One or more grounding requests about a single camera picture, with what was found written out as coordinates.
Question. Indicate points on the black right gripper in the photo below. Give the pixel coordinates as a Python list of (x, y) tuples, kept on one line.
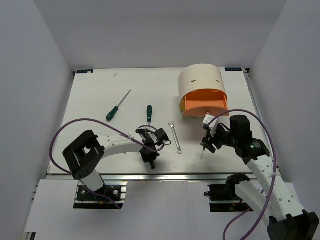
[(211, 138)]

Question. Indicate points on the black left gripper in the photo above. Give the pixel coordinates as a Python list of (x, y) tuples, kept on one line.
[(151, 157)]

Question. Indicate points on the orange top drawer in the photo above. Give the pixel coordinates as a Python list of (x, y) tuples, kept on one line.
[(200, 102)]

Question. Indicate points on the yellow drawer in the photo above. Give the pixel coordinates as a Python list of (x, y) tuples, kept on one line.
[(182, 106)]

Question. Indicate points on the medium green screwdriver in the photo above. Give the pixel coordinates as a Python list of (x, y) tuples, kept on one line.
[(149, 112)]

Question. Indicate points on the large green screwdriver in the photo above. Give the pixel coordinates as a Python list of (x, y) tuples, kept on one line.
[(114, 111)]

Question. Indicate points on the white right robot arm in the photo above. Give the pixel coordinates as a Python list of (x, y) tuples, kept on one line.
[(284, 217)]

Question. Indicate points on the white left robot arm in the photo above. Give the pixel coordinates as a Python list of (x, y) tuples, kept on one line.
[(84, 153)]

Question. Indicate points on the silver combination wrench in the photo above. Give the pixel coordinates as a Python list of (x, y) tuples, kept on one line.
[(172, 126)]

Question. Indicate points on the cream cylindrical drawer cabinet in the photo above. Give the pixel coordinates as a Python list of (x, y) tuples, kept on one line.
[(200, 77)]

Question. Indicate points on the right blue logo sticker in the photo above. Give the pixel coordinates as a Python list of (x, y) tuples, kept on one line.
[(233, 69)]

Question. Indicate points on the blue logo sticker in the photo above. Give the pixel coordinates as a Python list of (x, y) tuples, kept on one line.
[(84, 71), (233, 69)]

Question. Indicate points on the left blue logo sticker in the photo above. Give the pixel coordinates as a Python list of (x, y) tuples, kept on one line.
[(84, 71)]

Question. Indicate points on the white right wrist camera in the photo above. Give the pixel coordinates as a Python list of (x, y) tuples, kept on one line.
[(207, 124)]

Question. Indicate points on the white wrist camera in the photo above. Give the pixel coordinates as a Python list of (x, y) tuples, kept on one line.
[(147, 136), (207, 124)]

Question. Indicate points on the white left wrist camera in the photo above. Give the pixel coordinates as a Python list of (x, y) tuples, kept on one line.
[(147, 136)]

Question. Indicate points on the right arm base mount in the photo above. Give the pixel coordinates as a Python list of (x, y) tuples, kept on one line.
[(223, 198)]

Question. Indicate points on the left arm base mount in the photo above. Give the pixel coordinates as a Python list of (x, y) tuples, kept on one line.
[(109, 197)]

